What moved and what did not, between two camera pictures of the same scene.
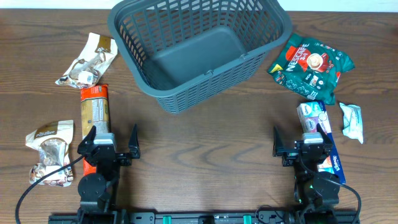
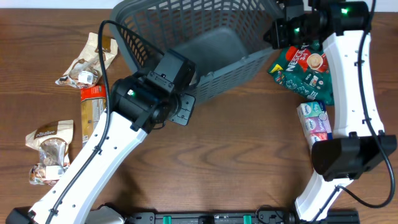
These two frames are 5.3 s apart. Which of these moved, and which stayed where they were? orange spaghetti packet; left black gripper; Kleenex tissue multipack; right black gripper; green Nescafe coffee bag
Moved: left black gripper; right black gripper
Stayed: orange spaghetti packet; green Nescafe coffee bag; Kleenex tissue multipack
